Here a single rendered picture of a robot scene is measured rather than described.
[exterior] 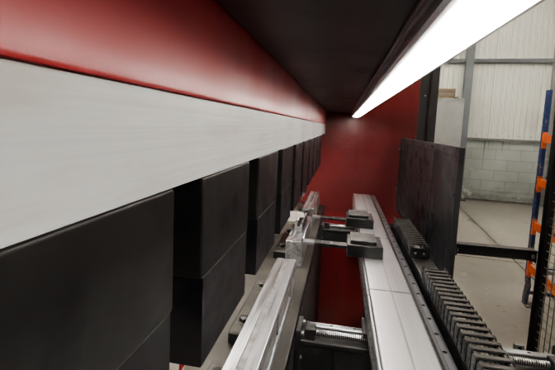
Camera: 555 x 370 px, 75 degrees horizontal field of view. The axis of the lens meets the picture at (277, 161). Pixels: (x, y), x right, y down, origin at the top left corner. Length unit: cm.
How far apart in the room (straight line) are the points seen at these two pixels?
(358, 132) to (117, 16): 222
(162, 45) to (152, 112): 4
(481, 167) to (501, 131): 80
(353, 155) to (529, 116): 674
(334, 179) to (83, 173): 226
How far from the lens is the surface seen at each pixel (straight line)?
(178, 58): 25
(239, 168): 39
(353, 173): 239
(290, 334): 99
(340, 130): 237
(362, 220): 152
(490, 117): 866
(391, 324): 86
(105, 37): 19
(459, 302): 91
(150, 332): 26
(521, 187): 893
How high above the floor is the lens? 138
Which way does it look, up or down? 6 degrees down
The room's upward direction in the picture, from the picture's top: 3 degrees clockwise
